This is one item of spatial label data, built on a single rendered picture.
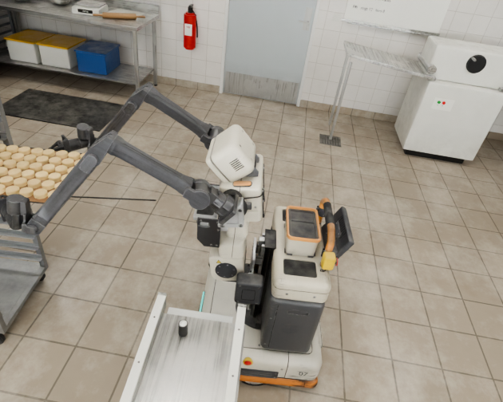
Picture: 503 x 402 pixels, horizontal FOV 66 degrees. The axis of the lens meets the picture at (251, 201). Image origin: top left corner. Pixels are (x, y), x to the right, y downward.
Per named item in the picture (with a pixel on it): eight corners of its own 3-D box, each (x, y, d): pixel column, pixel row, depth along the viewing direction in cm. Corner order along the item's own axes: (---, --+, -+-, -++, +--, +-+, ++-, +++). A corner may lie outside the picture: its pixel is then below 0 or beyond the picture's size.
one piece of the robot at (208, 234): (233, 211, 193) (237, 175, 180) (227, 250, 171) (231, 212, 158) (201, 207, 193) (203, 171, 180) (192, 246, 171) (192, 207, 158)
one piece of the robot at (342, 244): (317, 230, 203) (345, 202, 191) (323, 281, 174) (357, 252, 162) (299, 221, 200) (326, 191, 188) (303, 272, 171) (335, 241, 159)
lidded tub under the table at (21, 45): (8, 59, 471) (2, 37, 455) (32, 49, 507) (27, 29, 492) (37, 65, 468) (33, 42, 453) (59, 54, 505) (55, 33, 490)
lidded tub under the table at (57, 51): (40, 65, 469) (36, 43, 453) (61, 54, 505) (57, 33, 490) (70, 70, 467) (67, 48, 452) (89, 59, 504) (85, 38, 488)
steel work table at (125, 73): (-10, 79, 474) (-36, -10, 416) (25, 61, 532) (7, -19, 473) (140, 104, 467) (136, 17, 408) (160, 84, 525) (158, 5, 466)
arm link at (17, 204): (37, 235, 142) (45, 222, 150) (37, 209, 137) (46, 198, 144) (1, 229, 140) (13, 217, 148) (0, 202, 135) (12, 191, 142)
